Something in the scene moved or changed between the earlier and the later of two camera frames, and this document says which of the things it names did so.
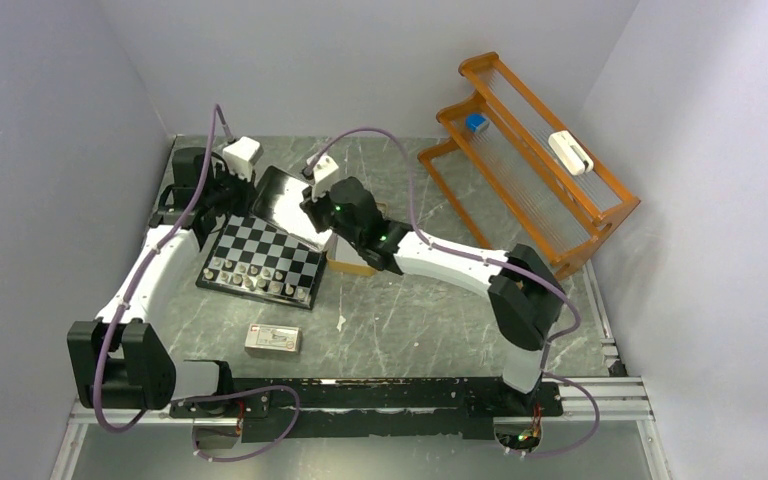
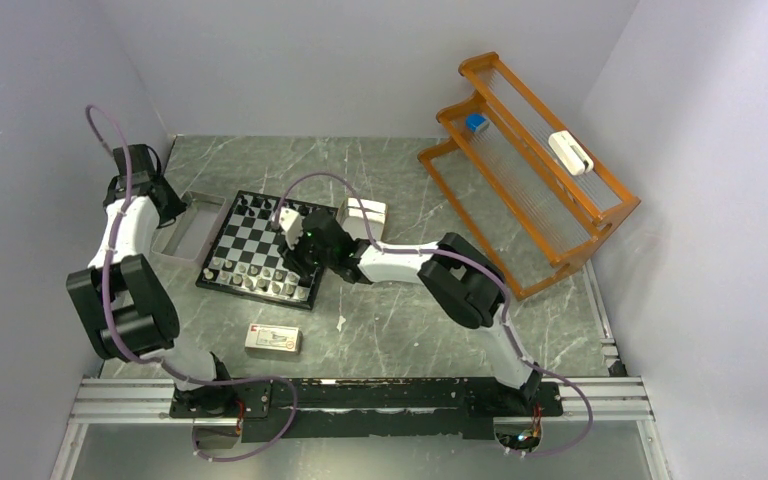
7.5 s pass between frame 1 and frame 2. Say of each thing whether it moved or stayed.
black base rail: stayed
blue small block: stayed
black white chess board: stayed
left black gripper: moved
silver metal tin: moved
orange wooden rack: stayed
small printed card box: stayed
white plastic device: stayed
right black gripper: moved
